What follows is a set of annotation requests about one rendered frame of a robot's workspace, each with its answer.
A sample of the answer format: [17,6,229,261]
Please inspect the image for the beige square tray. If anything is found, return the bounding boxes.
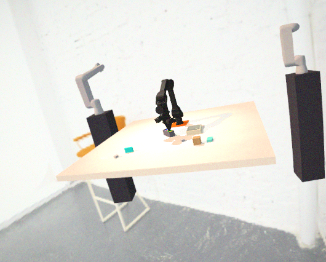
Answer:
[186,124,202,136]

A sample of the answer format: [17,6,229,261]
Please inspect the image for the tan cube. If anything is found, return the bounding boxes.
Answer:
[193,136,202,146]

